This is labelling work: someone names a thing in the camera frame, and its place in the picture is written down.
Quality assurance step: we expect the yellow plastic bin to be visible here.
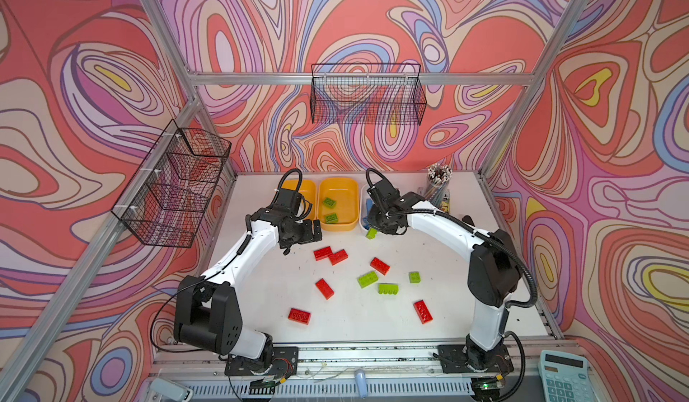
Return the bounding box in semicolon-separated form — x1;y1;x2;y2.
317;177;360;232
283;179;319;220

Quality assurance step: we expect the black wire basket left wall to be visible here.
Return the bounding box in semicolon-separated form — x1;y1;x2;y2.
111;120;231;248

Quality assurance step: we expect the black and silver stapler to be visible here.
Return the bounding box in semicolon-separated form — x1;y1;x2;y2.
461;215;475;226

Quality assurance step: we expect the red lego brick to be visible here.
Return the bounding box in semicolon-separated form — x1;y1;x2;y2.
328;250;348;266
370;258;390;276
316;278;335;300
313;247;333;261
414;300;433;325
288;308;311;325

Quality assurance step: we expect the left yellow plastic bin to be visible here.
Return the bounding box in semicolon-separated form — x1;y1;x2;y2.
283;179;319;220

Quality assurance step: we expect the black wire basket back wall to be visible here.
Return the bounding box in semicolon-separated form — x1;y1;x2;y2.
310;61;427;126

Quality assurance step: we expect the clear cup of pencils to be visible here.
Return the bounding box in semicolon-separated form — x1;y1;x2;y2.
423;163;453;211

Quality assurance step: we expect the small green lego brick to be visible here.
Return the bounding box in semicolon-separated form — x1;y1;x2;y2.
408;272;422;284
323;197;337;209
324;213;339;224

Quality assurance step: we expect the black wire basket wall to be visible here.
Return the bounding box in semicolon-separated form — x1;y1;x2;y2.
310;61;427;126
111;120;231;248

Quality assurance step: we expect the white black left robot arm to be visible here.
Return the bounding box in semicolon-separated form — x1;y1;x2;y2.
173;187;322;361

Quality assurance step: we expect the white device bottom left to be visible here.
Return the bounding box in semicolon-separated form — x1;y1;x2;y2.
150;378;194;402

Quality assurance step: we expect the white plastic bin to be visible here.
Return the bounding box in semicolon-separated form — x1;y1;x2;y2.
359;185;373;235

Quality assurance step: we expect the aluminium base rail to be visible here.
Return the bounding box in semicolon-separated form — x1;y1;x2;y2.
142;343;546;401

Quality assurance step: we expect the white desk calculator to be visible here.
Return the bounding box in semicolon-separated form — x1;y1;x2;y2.
538;350;596;402

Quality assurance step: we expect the right yellow plastic bin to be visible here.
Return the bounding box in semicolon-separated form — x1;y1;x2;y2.
317;177;360;232

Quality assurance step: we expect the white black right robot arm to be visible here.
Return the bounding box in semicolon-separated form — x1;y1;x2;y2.
365;168;538;372

